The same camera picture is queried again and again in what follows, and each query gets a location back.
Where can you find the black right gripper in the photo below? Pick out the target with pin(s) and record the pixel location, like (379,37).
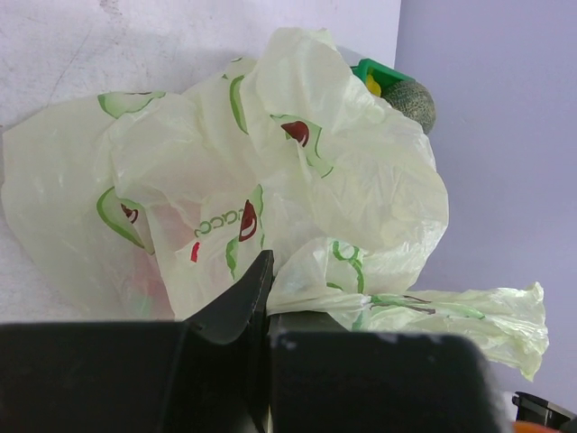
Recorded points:
(534,409)

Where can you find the netted green cantaloupe melon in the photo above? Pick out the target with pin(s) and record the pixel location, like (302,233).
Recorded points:
(414,101)

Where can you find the green plastic tray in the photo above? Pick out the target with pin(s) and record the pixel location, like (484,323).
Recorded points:
(384,75)

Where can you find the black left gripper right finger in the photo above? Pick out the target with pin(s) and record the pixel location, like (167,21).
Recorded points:
(327,379)

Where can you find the pale green plastic bag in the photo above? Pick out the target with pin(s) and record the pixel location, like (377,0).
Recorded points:
(151,205)

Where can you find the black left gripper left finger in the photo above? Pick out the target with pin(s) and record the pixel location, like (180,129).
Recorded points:
(206,373)

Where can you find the yellow green starfruit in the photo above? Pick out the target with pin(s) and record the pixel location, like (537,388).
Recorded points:
(372,85)

